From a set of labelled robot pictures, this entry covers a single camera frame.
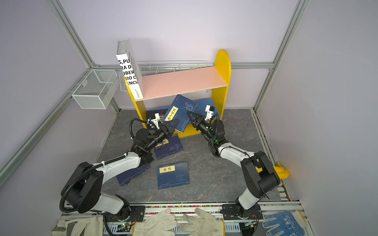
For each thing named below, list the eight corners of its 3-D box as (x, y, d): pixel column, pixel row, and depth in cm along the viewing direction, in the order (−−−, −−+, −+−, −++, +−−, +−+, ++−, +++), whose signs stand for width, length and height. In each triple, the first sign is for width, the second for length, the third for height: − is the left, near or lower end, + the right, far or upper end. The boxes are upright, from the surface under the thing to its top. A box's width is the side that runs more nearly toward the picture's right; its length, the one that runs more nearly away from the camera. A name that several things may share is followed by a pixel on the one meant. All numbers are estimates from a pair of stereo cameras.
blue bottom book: (158, 189, 83) (157, 188, 81) (158, 167, 92) (157, 166, 90) (190, 183, 85) (190, 182, 83) (187, 162, 94) (187, 160, 92)
